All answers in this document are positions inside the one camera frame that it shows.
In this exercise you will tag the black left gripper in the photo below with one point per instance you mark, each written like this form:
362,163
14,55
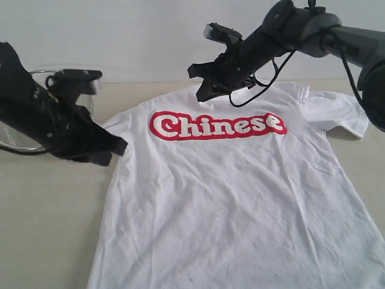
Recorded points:
68,132

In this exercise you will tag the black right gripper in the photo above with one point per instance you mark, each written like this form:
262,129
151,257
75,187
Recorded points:
230,71

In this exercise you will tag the white t-shirt with red logo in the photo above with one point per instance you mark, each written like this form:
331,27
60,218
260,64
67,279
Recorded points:
212,196

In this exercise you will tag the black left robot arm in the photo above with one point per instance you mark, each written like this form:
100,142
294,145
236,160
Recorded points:
17,84

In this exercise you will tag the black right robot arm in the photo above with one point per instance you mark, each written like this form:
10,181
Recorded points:
287,29

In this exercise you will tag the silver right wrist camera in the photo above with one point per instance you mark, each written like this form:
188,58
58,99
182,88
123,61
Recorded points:
221,34

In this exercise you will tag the metal wire mesh basket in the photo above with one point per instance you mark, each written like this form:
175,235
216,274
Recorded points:
29,126

